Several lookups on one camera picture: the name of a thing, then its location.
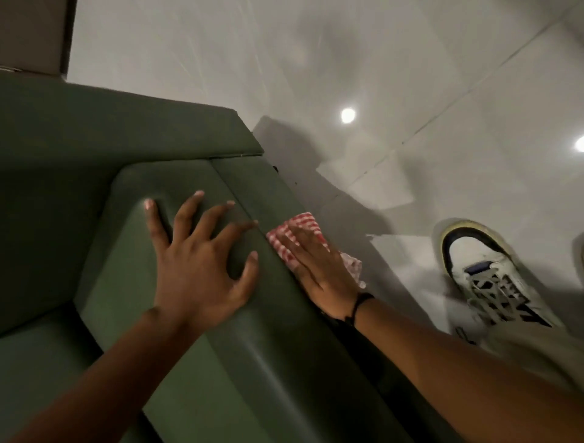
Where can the person's right hand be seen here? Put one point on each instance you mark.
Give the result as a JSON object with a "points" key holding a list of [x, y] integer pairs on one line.
{"points": [[321, 278]]}

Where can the person's left hand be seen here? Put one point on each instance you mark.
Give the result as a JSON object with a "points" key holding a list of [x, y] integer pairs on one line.
{"points": [[194, 278]]}

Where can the person's left little finger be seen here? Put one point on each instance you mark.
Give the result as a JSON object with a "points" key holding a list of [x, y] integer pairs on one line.
{"points": [[155, 228]]}

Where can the person's left middle finger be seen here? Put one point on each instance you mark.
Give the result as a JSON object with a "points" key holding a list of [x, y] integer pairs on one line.
{"points": [[213, 220]]}

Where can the person's left thumb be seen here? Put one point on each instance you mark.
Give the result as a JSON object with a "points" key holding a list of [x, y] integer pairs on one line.
{"points": [[248, 274]]}

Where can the person's right fingers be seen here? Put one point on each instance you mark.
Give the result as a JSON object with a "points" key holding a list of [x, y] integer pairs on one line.
{"points": [[299, 244]]}

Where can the red checked cleaning cloth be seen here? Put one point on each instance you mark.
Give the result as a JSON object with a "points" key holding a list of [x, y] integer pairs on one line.
{"points": [[301, 220]]}

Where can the person's right forearm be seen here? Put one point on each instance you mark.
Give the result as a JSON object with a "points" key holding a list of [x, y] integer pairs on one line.
{"points": [[456, 379]]}

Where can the person's left forearm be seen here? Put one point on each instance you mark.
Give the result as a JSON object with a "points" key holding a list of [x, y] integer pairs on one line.
{"points": [[105, 383]]}

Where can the black wristband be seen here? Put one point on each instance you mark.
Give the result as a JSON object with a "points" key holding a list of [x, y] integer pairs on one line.
{"points": [[360, 303]]}

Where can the green upholstered sofa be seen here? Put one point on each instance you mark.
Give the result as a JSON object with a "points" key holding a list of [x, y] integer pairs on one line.
{"points": [[59, 150]]}

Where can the white and black sneaker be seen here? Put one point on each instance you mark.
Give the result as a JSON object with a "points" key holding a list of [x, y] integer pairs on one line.
{"points": [[488, 274]]}

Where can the brown wooden panel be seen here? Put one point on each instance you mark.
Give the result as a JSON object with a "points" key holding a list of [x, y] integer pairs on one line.
{"points": [[29, 34]]}

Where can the beige trouser leg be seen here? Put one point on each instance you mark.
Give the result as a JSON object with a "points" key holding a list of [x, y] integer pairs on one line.
{"points": [[543, 356]]}

